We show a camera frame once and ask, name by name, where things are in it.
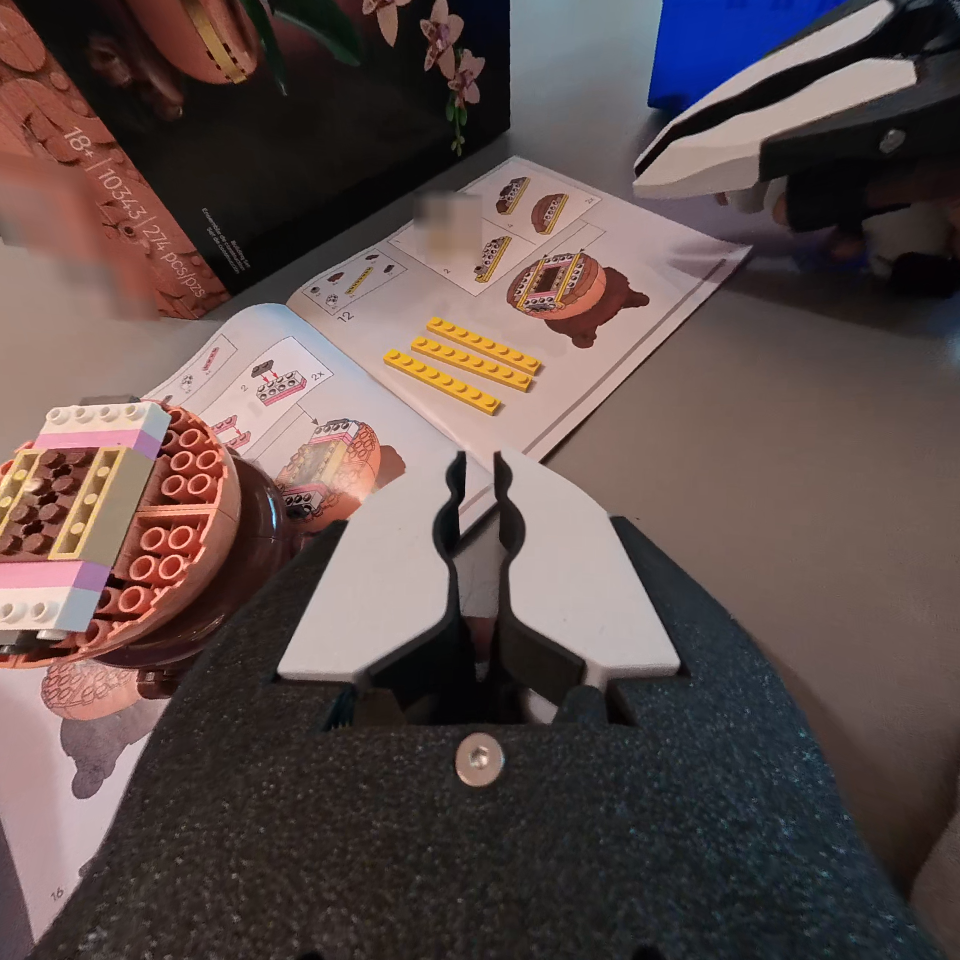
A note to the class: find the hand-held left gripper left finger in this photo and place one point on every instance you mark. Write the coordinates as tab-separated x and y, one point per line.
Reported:
368	585

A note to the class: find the black orchid print set box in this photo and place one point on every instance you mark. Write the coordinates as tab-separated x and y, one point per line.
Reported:
300	135

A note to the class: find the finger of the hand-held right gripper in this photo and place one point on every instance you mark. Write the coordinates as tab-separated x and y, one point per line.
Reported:
870	9
705	150

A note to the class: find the brick flowerpot model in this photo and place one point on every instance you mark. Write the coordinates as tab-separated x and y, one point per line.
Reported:
165	525

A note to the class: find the blue plastic bin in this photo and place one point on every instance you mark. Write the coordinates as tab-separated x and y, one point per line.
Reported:
720	53

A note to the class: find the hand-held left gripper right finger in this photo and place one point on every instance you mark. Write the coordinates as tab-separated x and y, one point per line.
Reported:
593	585

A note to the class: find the yellow long brick plate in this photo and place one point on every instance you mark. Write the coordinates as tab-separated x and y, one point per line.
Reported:
471	365
483	345
443	383

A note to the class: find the brick set instruction booklet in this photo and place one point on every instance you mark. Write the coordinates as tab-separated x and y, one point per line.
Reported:
630	270

